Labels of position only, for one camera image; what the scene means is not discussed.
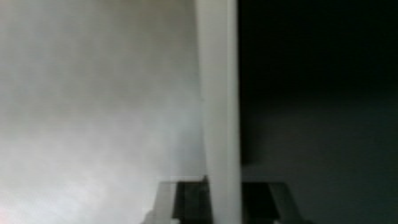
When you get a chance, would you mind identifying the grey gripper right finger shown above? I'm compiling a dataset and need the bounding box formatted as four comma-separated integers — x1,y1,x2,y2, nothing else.
269,183,312,224

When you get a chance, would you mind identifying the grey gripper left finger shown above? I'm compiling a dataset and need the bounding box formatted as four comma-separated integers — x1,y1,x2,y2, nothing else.
140,182,177,224

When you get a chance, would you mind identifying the white desk tabletop tray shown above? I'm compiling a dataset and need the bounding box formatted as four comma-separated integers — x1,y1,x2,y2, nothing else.
0,0,241,224

